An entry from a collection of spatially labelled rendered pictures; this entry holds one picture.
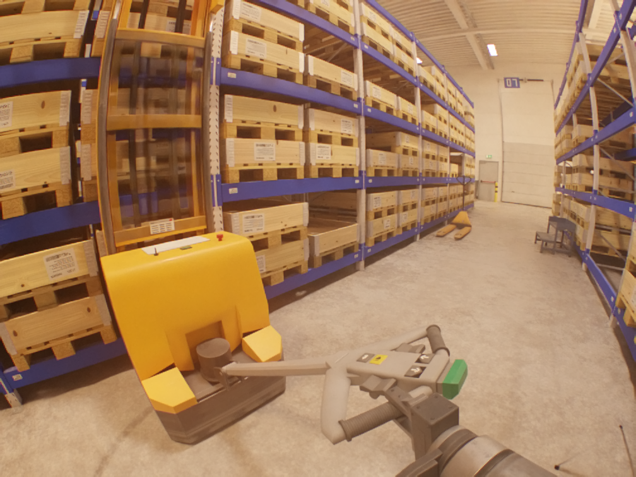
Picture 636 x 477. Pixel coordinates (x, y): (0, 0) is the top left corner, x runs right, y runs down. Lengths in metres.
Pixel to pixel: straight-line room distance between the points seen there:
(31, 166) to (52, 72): 0.56
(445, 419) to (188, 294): 1.20
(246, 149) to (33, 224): 1.59
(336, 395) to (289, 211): 2.00
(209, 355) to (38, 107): 1.68
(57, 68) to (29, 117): 0.33
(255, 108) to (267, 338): 1.68
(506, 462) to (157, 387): 1.30
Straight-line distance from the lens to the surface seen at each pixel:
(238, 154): 2.13
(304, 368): 0.75
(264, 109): 2.34
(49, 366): 2.15
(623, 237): 5.28
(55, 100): 1.90
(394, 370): 0.56
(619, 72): 5.55
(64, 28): 2.09
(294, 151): 2.48
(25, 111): 1.91
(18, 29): 2.16
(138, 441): 1.69
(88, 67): 1.97
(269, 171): 2.28
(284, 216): 2.37
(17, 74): 2.03
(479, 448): 0.37
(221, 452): 1.51
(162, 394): 1.37
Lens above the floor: 1.23
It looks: 14 degrees down
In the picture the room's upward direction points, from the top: 1 degrees counter-clockwise
